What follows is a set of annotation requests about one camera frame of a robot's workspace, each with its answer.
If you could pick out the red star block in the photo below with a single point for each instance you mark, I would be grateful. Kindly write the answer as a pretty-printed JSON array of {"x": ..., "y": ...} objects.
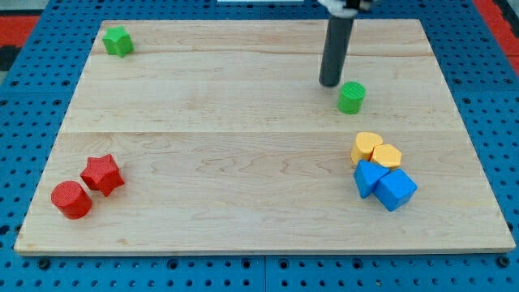
[{"x": 102, "y": 174}]

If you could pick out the green star block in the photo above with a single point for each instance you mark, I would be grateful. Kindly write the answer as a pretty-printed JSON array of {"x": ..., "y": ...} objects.
[{"x": 117, "y": 41}]

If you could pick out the light wooden board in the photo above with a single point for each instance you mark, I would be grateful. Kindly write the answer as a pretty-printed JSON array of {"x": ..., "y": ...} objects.
[{"x": 228, "y": 145}]

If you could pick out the yellow heart block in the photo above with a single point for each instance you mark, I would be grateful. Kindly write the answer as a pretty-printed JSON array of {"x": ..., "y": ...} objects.
[{"x": 363, "y": 146}]

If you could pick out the green cylinder block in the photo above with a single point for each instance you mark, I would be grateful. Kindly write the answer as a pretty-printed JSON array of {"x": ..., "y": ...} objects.
[{"x": 351, "y": 97}]

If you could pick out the blue triangle block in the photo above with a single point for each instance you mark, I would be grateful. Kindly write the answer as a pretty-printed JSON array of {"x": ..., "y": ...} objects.
[{"x": 366, "y": 175}]

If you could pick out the yellow hexagon block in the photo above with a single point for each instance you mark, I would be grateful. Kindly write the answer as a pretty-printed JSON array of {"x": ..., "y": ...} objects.
[{"x": 387, "y": 155}]

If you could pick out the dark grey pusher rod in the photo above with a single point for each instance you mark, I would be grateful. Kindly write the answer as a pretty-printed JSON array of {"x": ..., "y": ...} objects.
[{"x": 335, "y": 48}]

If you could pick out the blue cube block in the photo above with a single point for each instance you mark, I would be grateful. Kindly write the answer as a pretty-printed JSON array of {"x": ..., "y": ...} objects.
[{"x": 395, "y": 189}]

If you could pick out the red cylinder block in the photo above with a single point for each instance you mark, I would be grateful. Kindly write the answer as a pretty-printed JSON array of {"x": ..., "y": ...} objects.
[{"x": 71, "y": 200}]

